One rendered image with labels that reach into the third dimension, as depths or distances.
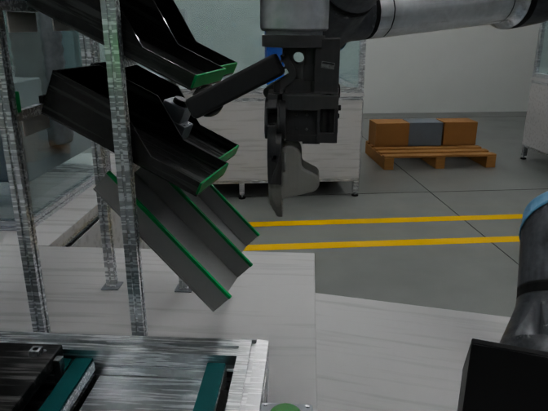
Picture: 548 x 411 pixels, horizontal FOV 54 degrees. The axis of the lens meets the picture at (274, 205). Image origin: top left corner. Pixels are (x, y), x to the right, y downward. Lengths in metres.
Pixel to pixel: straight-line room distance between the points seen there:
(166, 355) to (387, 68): 8.76
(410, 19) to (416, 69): 8.80
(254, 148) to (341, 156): 0.75
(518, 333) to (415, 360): 0.35
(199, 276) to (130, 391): 0.20
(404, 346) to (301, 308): 0.24
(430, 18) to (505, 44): 9.35
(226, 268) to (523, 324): 0.52
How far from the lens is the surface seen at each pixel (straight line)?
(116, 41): 0.81
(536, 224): 0.79
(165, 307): 1.21
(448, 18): 0.84
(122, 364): 0.91
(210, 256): 1.00
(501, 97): 10.25
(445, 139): 6.40
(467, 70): 9.92
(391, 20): 0.78
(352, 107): 4.62
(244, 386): 0.80
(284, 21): 0.59
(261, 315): 1.15
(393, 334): 1.12
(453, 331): 1.16
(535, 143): 6.46
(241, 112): 4.51
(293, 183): 0.63
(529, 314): 0.75
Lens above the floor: 1.44
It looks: 19 degrees down
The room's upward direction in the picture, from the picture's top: straight up
